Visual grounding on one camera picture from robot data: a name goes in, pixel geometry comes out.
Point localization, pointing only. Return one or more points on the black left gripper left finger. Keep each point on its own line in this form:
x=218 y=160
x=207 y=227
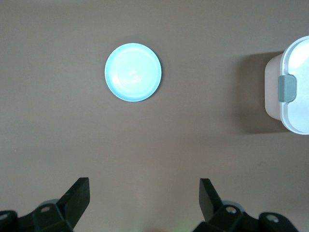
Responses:
x=72 y=200

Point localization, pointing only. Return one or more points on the white lidded container grey latches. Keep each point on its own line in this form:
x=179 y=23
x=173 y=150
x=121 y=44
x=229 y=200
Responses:
x=298 y=106

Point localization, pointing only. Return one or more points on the light blue round plate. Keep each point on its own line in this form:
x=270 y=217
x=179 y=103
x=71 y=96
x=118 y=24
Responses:
x=133 y=72

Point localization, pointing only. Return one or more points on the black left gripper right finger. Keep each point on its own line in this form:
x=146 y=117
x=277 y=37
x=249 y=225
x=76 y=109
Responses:
x=210 y=203

